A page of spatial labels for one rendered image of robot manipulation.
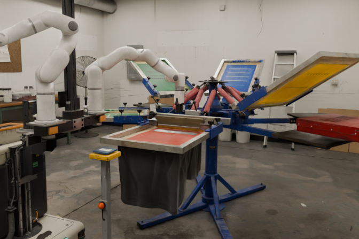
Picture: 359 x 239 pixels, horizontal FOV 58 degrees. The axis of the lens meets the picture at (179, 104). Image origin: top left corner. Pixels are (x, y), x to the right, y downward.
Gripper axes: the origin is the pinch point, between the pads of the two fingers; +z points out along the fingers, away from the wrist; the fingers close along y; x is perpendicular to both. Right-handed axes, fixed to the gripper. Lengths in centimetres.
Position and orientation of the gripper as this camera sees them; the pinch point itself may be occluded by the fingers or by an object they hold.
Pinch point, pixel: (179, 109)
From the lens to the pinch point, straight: 250.6
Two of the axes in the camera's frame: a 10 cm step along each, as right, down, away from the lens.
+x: 9.1, 0.6, -4.0
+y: -4.1, 1.0, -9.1
